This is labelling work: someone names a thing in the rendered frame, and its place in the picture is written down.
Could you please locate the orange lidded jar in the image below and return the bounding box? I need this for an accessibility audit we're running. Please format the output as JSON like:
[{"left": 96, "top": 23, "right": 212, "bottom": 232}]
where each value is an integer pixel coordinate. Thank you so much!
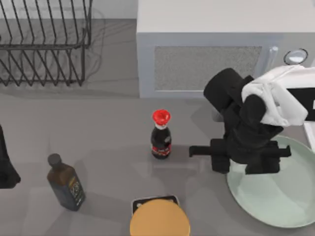
[{"left": 129, "top": 195, "right": 192, "bottom": 236}]

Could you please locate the dark brown square bottle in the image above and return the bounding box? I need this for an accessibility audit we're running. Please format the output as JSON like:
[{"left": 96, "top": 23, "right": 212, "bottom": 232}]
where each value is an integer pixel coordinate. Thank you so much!
[{"left": 47, "top": 153, "right": 87, "bottom": 212}]

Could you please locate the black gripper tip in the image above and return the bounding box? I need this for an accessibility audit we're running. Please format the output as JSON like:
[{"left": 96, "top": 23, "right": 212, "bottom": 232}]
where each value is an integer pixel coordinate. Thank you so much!
[{"left": 0, "top": 124, "right": 22, "bottom": 190}]

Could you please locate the round microwave knob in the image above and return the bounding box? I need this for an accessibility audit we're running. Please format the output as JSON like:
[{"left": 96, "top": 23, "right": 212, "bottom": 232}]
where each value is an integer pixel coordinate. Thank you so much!
[{"left": 283, "top": 48, "right": 309, "bottom": 65}]

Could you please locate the pale microwave oven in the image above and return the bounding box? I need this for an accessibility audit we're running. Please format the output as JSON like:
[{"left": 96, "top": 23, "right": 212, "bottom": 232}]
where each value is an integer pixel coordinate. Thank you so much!
[{"left": 136, "top": 0, "right": 315, "bottom": 99}]

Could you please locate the dark wire dish rack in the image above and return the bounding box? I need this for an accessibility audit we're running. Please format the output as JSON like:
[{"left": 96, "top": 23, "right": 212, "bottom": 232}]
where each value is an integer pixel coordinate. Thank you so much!
[{"left": 0, "top": 0, "right": 94, "bottom": 87}]

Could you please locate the red capped dark sauce bottle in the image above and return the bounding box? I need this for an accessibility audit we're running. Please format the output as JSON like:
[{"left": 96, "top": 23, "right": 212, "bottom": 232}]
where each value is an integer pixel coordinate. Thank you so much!
[{"left": 150, "top": 109, "right": 173, "bottom": 160}]

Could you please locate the pale green plate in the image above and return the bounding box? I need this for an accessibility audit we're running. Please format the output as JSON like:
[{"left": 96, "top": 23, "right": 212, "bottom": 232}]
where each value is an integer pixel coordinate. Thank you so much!
[{"left": 226, "top": 135, "right": 315, "bottom": 228}]

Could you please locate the microwave door handle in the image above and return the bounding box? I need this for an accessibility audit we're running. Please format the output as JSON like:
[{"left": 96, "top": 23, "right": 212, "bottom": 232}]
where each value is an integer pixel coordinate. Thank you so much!
[{"left": 267, "top": 46, "right": 279, "bottom": 72}]

